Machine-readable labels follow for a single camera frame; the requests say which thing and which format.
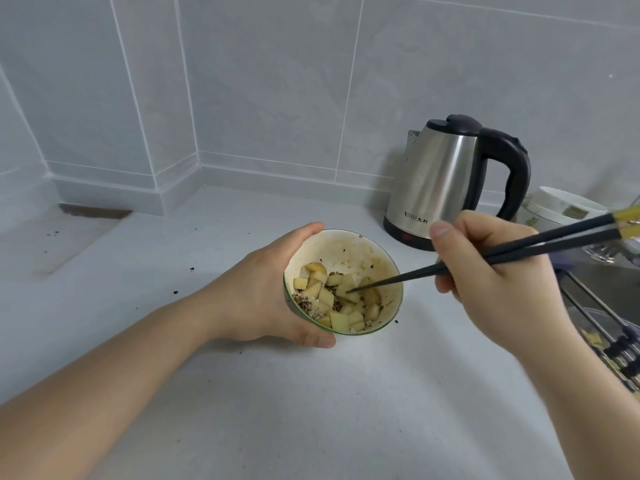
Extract person's right hand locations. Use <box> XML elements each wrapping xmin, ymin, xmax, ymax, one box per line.
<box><xmin>431</xmin><ymin>211</ymin><xmax>571</xmax><ymax>363</ymax></box>

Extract black chopstick with yellow end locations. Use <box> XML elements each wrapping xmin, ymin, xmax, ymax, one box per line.
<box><xmin>358</xmin><ymin>222</ymin><xmax>640</xmax><ymax>290</ymax></box>
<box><xmin>358</xmin><ymin>206</ymin><xmax>640</xmax><ymax>289</ymax></box>

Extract person's left forearm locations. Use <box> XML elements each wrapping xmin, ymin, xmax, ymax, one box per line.
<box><xmin>0</xmin><ymin>290</ymin><xmax>216</xmax><ymax>480</ymax></box>

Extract white bowl with green rim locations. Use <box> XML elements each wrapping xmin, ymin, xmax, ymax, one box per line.
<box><xmin>283</xmin><ymin>229</ymin><xmax>404</xmax><ymax>337</ymax></box>

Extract white rice cooker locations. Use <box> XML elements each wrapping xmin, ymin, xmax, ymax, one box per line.
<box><xmin>515</xmin><ymin>186</ymin><xmax>609</xmax><ymax>231</ymax></box>

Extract pile of potato cubes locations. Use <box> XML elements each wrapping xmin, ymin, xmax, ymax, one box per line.
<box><xmin>293</xmin><ymin>262</ymin><xmax>383</xmax><ymax>333</ymax></box>

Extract person's right forearm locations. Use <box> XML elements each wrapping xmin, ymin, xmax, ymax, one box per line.
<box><xmin>520</xmin><ymin>325</ymin><xmax>640</xmax><ymax>480</ymax></box>

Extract person's left hand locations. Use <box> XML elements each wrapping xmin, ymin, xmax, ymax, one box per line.
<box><xmin>200</xmin><ymin>222</ymin><xmax>337</xmax><ymax>349</ymax></box>

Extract brown minced seasoning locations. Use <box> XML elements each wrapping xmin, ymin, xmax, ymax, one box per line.
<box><xmin>291</xmin><ymin>292</ymin><xmax>327</xmax><ymax>320</ymax></box>

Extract metal wire rack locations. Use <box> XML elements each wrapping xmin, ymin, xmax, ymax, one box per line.
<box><xmin>555</xmin><ymin>267</ymin><xmax>640</xmax><ymax>390</ymax></box>

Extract clear glass container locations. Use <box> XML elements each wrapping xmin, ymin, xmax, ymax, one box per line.
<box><xmin>581</xmin><ymin>237</ymin><xmax>640</xmax><ymax>266</ymax></box>

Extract stainless steel electric kettle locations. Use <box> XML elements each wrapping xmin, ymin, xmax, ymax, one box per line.
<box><xmin>383</xmin><ymin>114</ymin><xmax>532</xmax><ymax>253</ymax></box>

